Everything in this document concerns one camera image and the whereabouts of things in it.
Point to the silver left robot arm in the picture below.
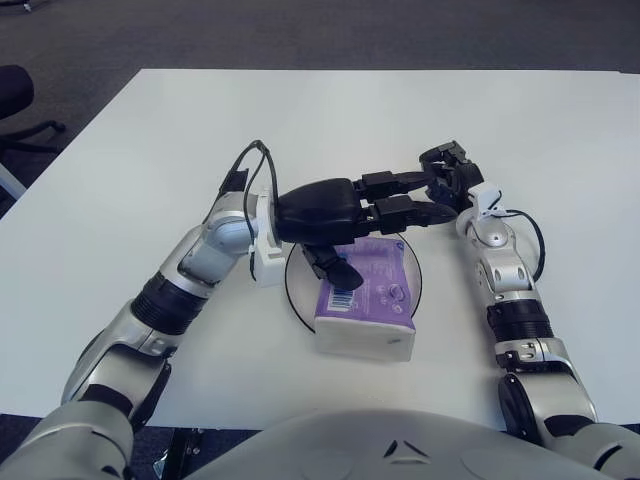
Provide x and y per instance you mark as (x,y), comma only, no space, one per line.
(160,300)

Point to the grey robot torso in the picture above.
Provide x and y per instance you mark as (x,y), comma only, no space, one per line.
(390,450)

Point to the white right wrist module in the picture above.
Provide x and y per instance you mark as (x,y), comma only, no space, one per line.
(482,195)

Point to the metal table leg frame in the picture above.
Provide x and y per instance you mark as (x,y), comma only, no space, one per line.
(175,450)

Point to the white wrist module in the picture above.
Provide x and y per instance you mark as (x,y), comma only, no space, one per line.
(482,195)
(267,270)

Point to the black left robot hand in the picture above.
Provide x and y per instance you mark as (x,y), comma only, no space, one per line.
(320,210)

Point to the black office chair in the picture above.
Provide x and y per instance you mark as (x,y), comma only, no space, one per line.
(15,90)

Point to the purple tissue paper pack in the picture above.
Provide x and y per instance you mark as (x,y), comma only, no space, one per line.
(380,300)

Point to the white side table edge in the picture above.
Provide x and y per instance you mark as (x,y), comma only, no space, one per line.
(10,177)

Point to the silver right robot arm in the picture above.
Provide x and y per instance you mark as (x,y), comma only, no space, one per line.
(505,275)

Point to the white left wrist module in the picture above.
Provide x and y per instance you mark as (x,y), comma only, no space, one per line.
(267,270)

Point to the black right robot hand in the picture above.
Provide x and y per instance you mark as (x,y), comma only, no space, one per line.
(460,175)

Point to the white plate with black rim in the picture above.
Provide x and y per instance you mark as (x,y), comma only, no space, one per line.
(300,290)

